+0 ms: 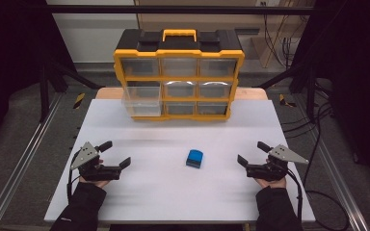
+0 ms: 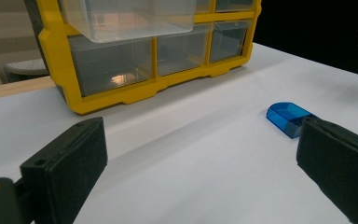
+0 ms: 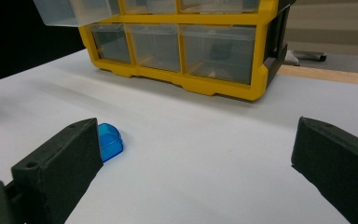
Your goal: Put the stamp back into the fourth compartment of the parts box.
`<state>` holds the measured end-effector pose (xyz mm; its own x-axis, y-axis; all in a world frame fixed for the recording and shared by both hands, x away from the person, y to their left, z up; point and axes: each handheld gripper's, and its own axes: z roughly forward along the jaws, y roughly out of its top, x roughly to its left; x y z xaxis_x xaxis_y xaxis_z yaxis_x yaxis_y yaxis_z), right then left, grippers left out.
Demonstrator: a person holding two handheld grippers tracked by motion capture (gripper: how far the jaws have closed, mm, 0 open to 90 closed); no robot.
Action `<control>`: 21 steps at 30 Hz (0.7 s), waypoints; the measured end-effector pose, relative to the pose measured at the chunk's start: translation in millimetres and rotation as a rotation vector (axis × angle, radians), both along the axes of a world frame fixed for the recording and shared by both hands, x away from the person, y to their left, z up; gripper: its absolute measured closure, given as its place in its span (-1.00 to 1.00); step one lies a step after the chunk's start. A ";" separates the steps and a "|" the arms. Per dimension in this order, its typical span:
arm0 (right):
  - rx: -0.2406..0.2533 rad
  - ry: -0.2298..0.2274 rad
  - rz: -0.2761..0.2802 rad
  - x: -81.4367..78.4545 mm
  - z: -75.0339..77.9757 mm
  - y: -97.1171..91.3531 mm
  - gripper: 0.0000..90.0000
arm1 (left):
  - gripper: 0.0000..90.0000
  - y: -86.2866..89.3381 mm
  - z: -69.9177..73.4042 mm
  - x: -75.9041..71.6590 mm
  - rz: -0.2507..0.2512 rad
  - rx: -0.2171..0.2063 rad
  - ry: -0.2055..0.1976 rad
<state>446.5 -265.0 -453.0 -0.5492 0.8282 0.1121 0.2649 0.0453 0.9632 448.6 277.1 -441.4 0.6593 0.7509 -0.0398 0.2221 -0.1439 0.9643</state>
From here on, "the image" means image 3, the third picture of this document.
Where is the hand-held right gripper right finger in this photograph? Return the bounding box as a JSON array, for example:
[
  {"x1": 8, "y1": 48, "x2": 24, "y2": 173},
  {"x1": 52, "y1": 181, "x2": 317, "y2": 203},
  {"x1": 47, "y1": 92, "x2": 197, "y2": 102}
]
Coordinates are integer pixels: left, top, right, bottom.
[{"x1": 290, "y1": 116, "x2": 358, "y2": 224}]

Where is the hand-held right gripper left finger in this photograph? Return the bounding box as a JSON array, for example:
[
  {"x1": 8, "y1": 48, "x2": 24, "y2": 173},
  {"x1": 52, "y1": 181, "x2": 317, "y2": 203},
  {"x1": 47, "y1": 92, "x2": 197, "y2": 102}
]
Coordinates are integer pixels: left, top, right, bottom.
[{"x1": 10, "y1": 117, "x2": 104, "y2": 224}]

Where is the blue translucent plastic piece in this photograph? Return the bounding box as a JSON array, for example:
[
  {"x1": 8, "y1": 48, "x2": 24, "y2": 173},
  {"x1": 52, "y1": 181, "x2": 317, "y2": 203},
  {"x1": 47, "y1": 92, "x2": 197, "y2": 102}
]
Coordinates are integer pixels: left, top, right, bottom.
[{"x1": 97, "y1": 122, "x2": 125, "y2": 163}]

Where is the yellow drawer organizer cabinet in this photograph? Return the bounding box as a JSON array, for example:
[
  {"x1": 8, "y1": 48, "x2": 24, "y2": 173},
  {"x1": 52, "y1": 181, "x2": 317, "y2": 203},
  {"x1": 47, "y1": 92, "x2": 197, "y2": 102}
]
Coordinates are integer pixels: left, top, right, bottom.
[{"x1": 78, "y1": 0, "x2": 296, "y2": 102}]

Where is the office chair base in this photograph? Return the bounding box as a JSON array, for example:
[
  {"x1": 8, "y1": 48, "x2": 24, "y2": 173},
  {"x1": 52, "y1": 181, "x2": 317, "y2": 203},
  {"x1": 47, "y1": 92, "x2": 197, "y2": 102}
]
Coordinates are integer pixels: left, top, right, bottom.
[{"x1": 283, "y1": 49, "x2": 328, "y2": 67}]

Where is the clear plastic small drawer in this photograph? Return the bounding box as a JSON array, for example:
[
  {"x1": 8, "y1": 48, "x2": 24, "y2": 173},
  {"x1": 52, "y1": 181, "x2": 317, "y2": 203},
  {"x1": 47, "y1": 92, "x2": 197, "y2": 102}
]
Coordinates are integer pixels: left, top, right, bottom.
[
  {"x1": 89, "y1": 23, "x2": 132, "y2": 64},
  {"x1": 122, "y1": 0, "x2": 177, "y2": 15},
  {"x1": 124, "y1": 23, "x2": 182, "y2": 73}
]

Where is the clear plastic wide drawer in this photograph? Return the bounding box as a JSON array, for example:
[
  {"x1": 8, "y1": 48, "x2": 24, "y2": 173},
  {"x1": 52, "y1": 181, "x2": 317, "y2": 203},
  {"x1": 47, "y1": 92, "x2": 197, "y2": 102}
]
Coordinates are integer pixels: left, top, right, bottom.
[
  {"x1": 179, "y1": 0, "x2": 261, "y2": 14},
  {"x1": 179, "y1": 24, "x2": 257, "y2": 86}
]

